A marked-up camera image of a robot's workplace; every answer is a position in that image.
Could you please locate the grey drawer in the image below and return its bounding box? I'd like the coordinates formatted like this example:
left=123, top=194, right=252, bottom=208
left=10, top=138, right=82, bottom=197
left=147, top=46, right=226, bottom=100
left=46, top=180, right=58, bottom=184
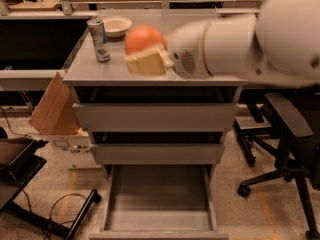
left=74, top=86, right=238, bottom=132
left=91, top=132, right=224, bottom=165
left=89, top=165, right=229, bottom=240

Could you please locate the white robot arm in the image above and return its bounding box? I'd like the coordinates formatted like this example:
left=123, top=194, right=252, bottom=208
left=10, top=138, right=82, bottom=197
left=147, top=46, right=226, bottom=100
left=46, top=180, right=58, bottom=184
left=125, top=0, right=320, bottom=86

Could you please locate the black floor cable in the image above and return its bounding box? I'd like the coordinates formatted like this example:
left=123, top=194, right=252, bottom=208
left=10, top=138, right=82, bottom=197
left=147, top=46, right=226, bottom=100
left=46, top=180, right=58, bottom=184
left=19, top=189, right=88, bottom=240

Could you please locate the black office chair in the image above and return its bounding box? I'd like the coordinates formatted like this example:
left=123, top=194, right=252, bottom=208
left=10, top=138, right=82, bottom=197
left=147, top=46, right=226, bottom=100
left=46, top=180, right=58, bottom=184
left=234, top=93, right=320, bottom=240

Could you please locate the silver blue drink can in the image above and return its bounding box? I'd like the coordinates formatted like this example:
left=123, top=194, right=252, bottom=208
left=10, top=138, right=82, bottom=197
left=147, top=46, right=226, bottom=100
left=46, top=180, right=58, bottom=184
left=87, top=19, right=111, bottom=62

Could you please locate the grey top drawer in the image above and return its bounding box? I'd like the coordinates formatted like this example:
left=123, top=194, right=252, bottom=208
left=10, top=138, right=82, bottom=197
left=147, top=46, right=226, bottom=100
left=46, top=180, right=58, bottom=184
left=74, top=86, right=238, bottom=132

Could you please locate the black stand on left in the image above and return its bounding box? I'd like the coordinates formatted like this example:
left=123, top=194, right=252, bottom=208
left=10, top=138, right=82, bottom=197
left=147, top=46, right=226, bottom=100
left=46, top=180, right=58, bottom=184
left=0, top=128, right=101, bottom=240

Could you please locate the orange fruit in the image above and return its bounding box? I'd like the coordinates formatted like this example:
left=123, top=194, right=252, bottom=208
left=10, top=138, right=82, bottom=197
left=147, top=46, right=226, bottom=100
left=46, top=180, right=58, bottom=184
left=124, top=25, right=166, bottom=55

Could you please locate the grey bottom drawer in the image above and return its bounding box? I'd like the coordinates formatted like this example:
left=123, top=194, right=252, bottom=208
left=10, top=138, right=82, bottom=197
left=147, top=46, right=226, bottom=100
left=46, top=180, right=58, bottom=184
left=89, top=165, right=229, bottom=240

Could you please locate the white ceramic bowl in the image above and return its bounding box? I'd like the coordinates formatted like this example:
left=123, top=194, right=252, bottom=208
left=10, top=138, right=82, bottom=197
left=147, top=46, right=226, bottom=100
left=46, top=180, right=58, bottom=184
left=102, top=16, right=132, bottom=38

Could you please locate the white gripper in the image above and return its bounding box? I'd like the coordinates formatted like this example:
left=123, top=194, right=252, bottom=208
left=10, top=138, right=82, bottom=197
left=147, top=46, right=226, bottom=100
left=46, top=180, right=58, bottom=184
left=125, top=20, right=210, bottom=78

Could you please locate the grey drawer cabinet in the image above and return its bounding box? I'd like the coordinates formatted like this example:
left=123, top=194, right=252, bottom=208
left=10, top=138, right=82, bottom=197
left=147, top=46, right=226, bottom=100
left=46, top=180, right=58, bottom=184
left=62, top=7, right=250, bottom=178

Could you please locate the grey middle drawer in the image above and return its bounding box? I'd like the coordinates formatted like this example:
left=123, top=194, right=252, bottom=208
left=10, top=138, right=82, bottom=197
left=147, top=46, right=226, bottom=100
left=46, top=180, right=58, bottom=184
left=91, top=132, right=224, bottom=165

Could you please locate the open cardboard box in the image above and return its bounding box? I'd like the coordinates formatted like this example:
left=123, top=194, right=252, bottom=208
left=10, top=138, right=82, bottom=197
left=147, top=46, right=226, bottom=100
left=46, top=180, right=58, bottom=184
left=29, top=73, right=99, bottom=169

